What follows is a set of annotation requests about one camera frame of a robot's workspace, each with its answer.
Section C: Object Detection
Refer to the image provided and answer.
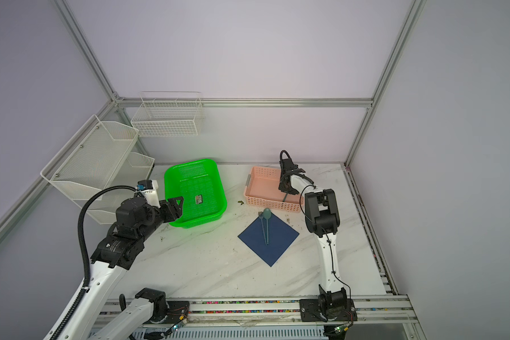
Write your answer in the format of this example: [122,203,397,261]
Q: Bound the green plastic basket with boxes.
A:
[164,159,228,229]

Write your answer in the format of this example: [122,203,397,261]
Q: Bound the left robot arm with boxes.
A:
[45,191,184,339]

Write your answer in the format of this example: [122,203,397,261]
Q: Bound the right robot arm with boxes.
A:
[279,167,351,321]

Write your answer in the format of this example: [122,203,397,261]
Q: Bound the dark blue paper napkin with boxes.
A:
[238,211,299,267]

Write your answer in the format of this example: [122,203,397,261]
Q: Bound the pink plastic basket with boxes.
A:
[244,166,304,213]

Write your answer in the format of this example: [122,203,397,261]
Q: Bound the white mesh lower shelf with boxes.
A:
[87,152,154,225]

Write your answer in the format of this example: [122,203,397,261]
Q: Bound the white mesh shelf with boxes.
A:
[41,116,140,201]
[87,152,154,225]

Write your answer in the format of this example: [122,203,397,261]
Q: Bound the white mesh upper shelf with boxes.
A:
[41,116,140,201]

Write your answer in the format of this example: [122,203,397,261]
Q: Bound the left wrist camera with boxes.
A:
[137,179,160,207]

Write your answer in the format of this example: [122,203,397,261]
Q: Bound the white wire wall basket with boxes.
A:
[131,92,205,137]

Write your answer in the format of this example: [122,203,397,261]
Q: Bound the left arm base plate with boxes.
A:
[150,300,190,324]

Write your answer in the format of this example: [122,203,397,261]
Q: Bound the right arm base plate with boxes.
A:
[299,299,358,322]

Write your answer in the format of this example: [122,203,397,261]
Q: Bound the aluminium mounting rail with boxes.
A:
[65,294,419,330]

